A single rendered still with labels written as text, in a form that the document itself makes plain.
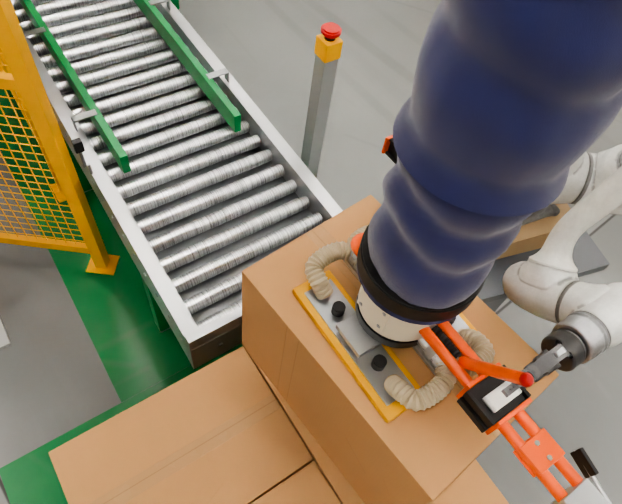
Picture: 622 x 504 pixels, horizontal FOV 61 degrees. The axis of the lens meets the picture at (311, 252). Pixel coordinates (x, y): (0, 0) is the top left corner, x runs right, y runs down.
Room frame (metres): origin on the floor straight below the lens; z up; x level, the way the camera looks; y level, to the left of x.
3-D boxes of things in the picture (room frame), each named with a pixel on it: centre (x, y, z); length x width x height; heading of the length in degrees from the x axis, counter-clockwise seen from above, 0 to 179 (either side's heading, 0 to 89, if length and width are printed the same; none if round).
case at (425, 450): (0.55, -0.21, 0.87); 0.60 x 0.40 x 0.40; 49
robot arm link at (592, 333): (0.52, -0.54, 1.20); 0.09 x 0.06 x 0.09; 43
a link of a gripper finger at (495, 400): (0.36, -0.38, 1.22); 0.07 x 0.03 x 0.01; 133
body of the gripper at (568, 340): (0.47, -0.49, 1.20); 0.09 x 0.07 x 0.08; 133
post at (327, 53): (1.60, 0.08, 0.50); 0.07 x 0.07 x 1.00; 43
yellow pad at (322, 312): (0.48, -0.13, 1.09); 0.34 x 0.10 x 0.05; 44
